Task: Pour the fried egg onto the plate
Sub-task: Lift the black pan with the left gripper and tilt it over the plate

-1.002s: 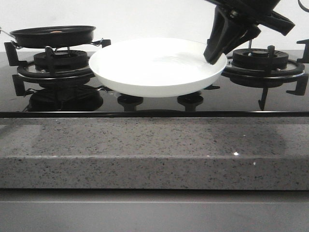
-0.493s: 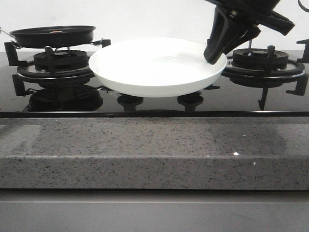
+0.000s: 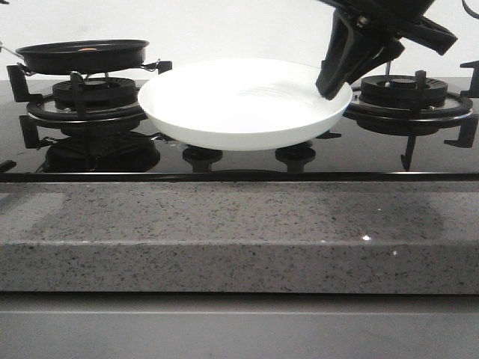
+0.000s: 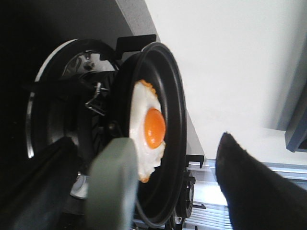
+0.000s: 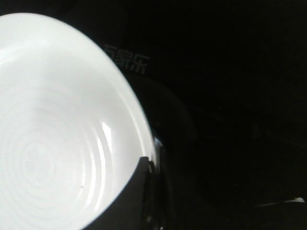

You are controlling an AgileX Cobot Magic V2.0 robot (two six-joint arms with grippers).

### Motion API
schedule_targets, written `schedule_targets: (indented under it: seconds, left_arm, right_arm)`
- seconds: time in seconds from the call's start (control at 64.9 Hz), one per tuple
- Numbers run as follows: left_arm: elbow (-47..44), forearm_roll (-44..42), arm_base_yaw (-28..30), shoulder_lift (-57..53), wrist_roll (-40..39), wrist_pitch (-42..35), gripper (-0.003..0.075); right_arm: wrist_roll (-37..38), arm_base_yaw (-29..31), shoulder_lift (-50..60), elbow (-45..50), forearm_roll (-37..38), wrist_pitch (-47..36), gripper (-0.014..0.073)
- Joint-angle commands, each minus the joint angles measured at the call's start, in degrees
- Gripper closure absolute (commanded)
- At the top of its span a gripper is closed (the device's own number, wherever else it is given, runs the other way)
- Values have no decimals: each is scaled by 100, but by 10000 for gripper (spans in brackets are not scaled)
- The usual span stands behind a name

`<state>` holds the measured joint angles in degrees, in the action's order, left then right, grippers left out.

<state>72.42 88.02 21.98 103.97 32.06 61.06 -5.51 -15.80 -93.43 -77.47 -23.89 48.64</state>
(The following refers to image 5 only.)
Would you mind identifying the black glass gas stove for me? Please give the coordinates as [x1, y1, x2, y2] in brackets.
[62, 0, 307, 230]

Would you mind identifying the white round plate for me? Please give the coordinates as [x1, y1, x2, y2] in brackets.
[0, 13, 157, 230]

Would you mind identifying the silver right stove knob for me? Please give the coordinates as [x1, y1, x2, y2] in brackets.
[86, 157, 167, 230]

